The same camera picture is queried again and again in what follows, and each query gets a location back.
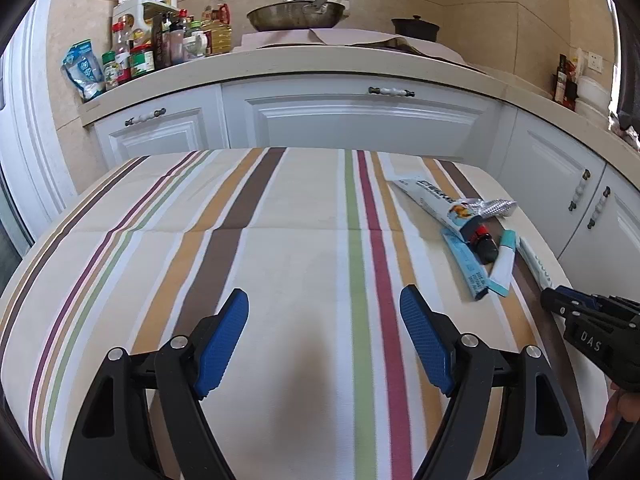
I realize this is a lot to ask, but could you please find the steel wok with handle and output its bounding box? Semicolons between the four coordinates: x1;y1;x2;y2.
246;0;361;33

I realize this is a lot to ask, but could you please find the small white teal tube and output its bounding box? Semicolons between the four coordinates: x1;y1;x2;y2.
489;229;518;297

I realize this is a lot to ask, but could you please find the blue white packet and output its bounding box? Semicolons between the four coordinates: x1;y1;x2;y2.
61;40;106;104

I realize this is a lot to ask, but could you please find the white door frame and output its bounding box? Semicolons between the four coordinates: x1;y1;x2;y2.
0;0;78;243

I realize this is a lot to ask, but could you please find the white blue toothpaste tube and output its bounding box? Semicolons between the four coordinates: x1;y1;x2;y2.
389;175;484;239

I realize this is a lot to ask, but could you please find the white spice rack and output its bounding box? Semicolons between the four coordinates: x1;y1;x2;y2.
112;2;177;33

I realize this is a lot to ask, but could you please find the person's right hand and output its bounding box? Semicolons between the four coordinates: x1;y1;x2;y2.
594;389;636;456

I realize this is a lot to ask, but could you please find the yellow cooking oil bottle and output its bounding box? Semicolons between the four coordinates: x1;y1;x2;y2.
201;0;234;54

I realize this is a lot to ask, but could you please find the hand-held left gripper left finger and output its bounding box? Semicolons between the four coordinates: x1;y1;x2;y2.
62;288;249;480

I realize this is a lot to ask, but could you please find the white box with teal print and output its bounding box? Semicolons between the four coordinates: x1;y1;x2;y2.
517;238;557;291

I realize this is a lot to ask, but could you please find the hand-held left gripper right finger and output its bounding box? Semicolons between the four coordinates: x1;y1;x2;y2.
400;284;590;480

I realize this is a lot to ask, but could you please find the beige stove cover cloth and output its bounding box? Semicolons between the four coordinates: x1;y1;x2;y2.
232;27;493;74

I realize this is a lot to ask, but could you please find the dark curtain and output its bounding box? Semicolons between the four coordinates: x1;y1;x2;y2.
604;0;640;131

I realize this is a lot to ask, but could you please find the cluster of seasoning bottles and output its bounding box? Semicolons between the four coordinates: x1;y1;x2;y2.
101;0;208;87

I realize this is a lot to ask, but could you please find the light blue long box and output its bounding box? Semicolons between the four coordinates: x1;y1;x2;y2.
441;228;492;303

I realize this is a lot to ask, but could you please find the crumpled silver foil wrapper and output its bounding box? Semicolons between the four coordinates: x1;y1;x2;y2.
462;198;518;220

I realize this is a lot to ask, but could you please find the crumpled cloth on sill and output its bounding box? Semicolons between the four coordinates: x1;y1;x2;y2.
607;112;640;152

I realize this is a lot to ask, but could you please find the white lidded container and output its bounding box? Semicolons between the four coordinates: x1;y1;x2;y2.
577;76;614;104
574;99;611;117

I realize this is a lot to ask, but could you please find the black lidded pot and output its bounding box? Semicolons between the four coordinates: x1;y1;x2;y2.
391;15;441;41

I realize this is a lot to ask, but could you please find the striped tablecloth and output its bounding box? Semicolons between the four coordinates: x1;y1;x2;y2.
0;147;596;480

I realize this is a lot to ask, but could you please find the dark glass sauce bottle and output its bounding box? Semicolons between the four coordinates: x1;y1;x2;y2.
554;54;571;104

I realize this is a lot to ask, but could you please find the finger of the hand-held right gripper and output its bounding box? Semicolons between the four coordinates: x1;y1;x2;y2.
559;285;602;307
540;287;596;317

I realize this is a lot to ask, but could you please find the white black cabinet handle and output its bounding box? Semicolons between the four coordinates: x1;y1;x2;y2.
368;86;416;99
589;185;612;230
568;169;591;211
124;108;167;126

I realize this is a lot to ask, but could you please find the small black red bottle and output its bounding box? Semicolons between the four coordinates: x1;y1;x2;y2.
462;222;501;265

